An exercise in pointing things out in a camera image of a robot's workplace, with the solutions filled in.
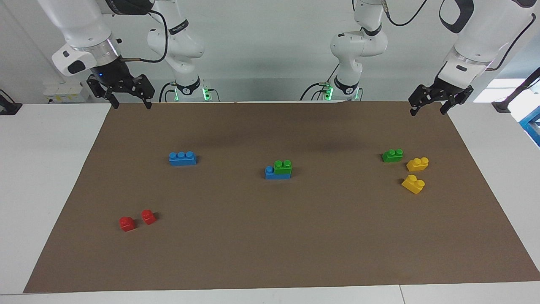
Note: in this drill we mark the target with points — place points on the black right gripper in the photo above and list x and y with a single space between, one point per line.
113 78

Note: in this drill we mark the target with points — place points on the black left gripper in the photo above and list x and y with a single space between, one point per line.
447 88

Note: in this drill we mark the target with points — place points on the green two-stud toy brick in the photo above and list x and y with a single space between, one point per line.
391 157
282 168

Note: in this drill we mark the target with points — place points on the blue three-stud toy brick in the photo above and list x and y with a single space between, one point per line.
273 175
182 159

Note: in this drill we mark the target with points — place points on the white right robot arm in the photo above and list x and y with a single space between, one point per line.
181 42

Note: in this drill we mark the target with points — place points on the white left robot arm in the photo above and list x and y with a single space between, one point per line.
358 42

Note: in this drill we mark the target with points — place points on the white background box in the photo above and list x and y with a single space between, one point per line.
67 93

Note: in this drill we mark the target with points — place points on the black stand with bar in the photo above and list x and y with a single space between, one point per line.
504 105

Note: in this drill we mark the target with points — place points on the yellow two-stud toy brick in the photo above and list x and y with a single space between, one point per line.
417 165
412 185

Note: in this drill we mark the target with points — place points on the black table clamp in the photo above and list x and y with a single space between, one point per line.
8 107

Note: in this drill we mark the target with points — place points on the red one-stud toy brick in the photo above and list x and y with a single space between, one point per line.
127 225
148 218

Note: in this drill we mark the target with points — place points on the brown table mat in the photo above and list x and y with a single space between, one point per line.
270 236

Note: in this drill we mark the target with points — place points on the blue frame object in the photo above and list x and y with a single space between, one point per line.
532 124

